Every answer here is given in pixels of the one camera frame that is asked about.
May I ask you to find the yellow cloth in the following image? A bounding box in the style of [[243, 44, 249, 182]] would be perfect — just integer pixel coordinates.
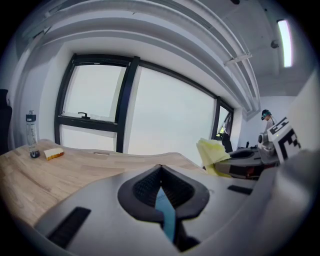
[[195, 138, 232, 179]]

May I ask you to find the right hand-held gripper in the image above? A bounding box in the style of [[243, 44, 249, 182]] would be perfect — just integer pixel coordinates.
[[214, 116, 302, 180]]

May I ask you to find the black headrest office chair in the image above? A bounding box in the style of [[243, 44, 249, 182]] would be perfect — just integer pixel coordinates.
[[0, 88, 13, 156]]

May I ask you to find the thick white pipe bundle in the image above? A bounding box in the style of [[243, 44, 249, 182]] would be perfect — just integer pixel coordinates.
[[14, 0, 262, 121]]

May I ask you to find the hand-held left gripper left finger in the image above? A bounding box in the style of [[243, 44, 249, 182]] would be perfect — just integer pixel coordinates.
[[34, 163, 180, 256]]

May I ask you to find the black mesh office chair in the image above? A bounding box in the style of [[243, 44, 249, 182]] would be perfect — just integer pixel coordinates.
[[221, 132, 234, 153]]

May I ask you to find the long ceiling light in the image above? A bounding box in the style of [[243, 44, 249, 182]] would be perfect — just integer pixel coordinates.
[[276, 19, 293, 68]]

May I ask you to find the yellow sponge block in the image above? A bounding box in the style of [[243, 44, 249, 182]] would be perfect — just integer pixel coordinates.
[[43, 147, 65, 161]]

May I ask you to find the blue notebook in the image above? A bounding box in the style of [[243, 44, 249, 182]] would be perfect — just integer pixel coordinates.
[[154, 186, 177, 245]]

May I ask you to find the black framed window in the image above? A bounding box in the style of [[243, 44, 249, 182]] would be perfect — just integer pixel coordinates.
[[53, 52, 235, 155]]

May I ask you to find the clear water bottle black cap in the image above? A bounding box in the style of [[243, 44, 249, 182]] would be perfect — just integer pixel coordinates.
[[25, 109, 41, 159]]

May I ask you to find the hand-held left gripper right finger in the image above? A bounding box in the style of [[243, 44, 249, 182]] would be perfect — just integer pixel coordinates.
[[161, 164, 259, 256]]

